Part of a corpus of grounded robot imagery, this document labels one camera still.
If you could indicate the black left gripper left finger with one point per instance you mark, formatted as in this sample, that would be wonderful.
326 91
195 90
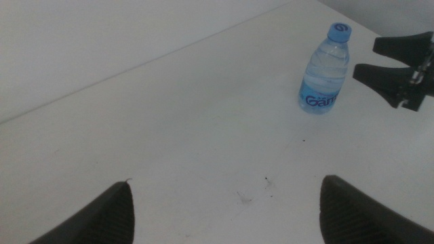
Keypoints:
108 220

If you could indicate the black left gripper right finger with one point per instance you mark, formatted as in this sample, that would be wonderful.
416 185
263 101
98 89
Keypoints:
349 217

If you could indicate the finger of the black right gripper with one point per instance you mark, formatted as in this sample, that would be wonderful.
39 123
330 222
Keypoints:
390 83
403 47

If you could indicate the clear water bottle blue cap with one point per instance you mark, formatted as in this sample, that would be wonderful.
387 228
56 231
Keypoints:
323 74

